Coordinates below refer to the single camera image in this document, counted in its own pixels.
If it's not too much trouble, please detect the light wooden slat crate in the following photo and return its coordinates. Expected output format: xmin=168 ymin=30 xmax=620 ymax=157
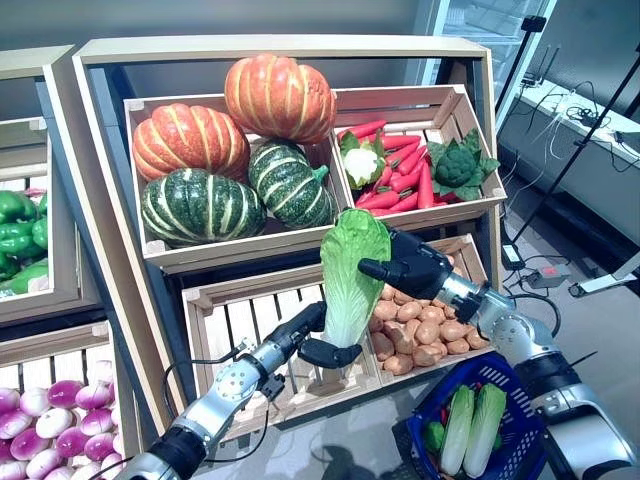
xmin=367 ymin=233 xmax=501 ymax=386
xmin=0 ymin=117 xmax=104 ymax=326
xmin=180 ymin=272 xmax=384 ymax=444
xmin=0 ymin=319 xmax=144 ymax=480
xmin=330 ymin=83 xmax=509 ymax=231

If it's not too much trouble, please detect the white cable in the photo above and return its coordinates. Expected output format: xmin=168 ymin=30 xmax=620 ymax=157
xmin=547 ymin=89 xmax=576 ymax=156

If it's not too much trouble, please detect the purple white turnip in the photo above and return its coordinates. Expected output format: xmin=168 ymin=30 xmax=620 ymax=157
xmin=55 ymin=425 xmax=92 ymax=459
xmin=18 ymin=387 xmax=52 ymax=419
xmin=74 ymin=383 xmax=114 ymax=411
xmin=47 ymin=379 xmax=85 ymax=410
xmin=79 ymin=408 xmax=117 ymax=437
xmin=34 ymin=407 xmax=74 ymax=440

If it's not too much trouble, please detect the thin black stand pole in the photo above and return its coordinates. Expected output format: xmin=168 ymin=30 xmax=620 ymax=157
xmin=493 ymin=14 xmax=546 ymax=116

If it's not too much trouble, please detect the black power adapter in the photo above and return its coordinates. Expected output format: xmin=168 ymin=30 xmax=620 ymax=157
xmin=501 ymin=243 xmax=526 ymax=271

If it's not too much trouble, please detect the blue plastic shopping basket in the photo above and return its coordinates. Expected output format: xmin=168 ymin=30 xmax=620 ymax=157
xmin=405 ymin=352 xmax=551 ymax=480

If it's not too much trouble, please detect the green broccoli with leaves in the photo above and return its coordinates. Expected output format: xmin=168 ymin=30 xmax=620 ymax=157
xmin=427 ymin=128 xmax=501 ymax=202

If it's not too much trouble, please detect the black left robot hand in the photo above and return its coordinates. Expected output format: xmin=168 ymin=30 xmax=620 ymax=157
xmin=269 ymin=299 xmax=362 ymax=371

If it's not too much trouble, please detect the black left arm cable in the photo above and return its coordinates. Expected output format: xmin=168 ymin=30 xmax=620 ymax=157
xmin=162 ymin=339 xmax=274 ymax=464

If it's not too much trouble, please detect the green striped pumpkin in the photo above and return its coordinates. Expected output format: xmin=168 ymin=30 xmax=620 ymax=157
xmin=248 ymin=139 xmax=337 ymax=231
xmin=140 ymin=168 xmax=267 ymax=250

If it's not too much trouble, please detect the black tripod stand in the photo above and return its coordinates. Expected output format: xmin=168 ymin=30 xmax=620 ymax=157
xmin=513 ymin=43 xmax=640 ymax=242

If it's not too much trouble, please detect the glass door white frame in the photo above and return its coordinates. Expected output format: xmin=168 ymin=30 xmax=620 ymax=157
xmin=419 ymin=0 xmax=559 ymax=131

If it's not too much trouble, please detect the red plastic carrot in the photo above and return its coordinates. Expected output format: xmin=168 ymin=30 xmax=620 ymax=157
xmin=338 ymin=119 xmax=389 ymax=141
xmin=392 ymin=192 xmax=420 ymax=214
xmin=417 ymin=160 xmax=435 ymax=210
xmin=355 ymin=191 xmax=401 ymax=211
xmin=384 ymin=142 xmax=421 ymax=169
xmin=397 ymin=144 xmax=427 ymax=176
xmin=382 ymin=134 xmax=423 ymax=151

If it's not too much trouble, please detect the white cauliflower with green leaves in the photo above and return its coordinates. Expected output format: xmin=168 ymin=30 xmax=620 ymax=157
xmin=339 ymin=130 xmax=387 ymax=191

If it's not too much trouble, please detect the tangled black cable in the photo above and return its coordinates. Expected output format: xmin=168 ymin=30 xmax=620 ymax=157
xmin=564 ymin=79 xmax=626 ymax=131

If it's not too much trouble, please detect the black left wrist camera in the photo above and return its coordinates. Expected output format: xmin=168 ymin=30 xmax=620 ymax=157
xmin=258 ymin=373 xmax=287 ymax=402

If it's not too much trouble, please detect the large wooden slat crate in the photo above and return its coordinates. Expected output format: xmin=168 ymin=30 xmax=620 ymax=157
xmin=123 ymin=92 xmax=354 ymax=274

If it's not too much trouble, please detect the grey box with red button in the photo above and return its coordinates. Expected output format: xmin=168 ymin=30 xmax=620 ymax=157
xmin=528 ymin=262 xmax=574 ymax=290

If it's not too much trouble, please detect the orange striped pumpkin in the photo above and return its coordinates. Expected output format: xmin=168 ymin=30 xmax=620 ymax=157
xmin=223 ymin=53 xmax=337 ymax=146
xmin=132 ymin=102 xmax=251 ymax=184

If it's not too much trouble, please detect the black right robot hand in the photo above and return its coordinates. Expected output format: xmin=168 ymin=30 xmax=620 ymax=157
xmin=357 ymin=228 xmax=456 ymax=301

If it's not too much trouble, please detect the wooden display shelf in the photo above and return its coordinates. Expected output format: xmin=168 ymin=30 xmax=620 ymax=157
xmin=0 ymin=44 xmax=146 ymax=480
xmin=72 ymin=33 xmax=504 ymax=451

